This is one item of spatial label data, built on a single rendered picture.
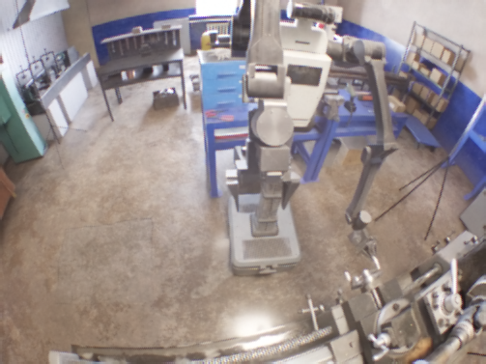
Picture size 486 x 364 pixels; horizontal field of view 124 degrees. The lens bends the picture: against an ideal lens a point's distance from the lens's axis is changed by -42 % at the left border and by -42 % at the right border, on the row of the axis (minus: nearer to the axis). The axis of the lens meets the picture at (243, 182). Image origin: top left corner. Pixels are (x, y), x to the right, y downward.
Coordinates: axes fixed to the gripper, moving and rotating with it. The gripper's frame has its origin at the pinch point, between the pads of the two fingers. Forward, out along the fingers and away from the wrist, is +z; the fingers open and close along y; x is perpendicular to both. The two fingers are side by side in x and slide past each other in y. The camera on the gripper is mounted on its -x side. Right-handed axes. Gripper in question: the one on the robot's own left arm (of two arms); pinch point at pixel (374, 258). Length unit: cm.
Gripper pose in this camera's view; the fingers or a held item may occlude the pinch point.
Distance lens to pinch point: 109.7
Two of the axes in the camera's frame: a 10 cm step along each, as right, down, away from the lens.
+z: 2.3, 7.4, -6.3
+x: 8.5, 1.7, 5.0
